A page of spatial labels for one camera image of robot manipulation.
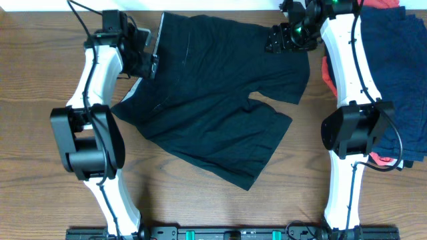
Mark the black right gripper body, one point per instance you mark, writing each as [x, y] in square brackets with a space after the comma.
[300, 37]

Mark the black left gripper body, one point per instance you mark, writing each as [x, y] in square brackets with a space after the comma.
[141, 66]

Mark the black shorts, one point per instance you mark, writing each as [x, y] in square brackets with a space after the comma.
[198, 106]

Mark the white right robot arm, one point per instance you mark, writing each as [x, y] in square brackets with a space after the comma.
[362, 115]

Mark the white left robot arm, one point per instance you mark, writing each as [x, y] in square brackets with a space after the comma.
[87, 136]

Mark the orange red garment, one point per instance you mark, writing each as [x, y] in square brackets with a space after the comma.
[327, 74]

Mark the navy blue shorts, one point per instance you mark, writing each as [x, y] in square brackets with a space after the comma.
[395, 47]

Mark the black garment under pile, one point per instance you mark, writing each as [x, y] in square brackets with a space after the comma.
[406, 164]

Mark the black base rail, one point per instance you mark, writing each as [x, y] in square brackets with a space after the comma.
[291, 232]

